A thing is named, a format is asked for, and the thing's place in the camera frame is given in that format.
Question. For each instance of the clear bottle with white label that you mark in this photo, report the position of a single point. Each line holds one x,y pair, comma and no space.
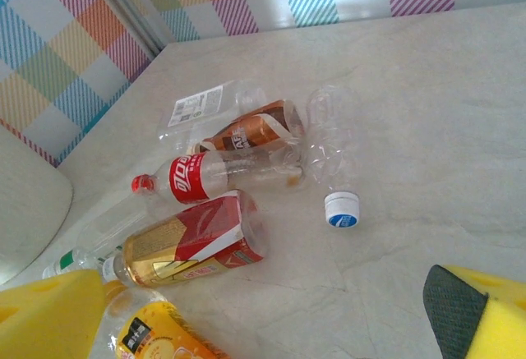
193,106

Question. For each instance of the bottle with brown coffee label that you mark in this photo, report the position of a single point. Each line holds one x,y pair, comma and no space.
250,129

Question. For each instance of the aluminium frame post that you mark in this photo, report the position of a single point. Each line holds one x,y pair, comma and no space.
123,5

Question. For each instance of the cola bottle with red label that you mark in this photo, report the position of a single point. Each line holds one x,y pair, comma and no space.
189,178

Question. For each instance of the clear bottle with blue-white cap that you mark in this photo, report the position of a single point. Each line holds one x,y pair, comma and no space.
343,211

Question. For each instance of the clear bottle with green label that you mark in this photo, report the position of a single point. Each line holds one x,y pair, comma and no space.
67,258

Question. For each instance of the juice bottle with yellow label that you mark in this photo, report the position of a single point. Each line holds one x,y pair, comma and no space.
156,334

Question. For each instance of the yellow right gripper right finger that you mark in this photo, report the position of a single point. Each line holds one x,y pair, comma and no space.
485,322

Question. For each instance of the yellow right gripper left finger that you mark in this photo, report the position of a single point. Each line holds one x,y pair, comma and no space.
45,318

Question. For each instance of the bottle with red gold label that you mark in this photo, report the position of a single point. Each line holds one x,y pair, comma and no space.
197,231

